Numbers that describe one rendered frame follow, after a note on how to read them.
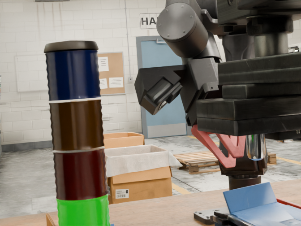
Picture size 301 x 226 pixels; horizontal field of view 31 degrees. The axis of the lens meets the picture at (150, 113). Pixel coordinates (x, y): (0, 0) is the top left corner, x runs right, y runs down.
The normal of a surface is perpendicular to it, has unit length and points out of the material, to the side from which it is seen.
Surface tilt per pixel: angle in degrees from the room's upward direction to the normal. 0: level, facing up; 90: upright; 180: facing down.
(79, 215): 76
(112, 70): 90
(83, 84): 104
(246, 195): 60
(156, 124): 90
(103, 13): 90
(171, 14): 66
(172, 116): 90
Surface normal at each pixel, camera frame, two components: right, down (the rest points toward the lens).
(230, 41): -0.40, -0.17
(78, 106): 0.22, -0.21
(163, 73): 0.20, -0.48
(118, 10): 0.25, 0.03
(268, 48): -0.37, 0.07
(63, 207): -0.62, -0.16
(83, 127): 0.37, 0.26
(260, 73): -0.95, 0.08
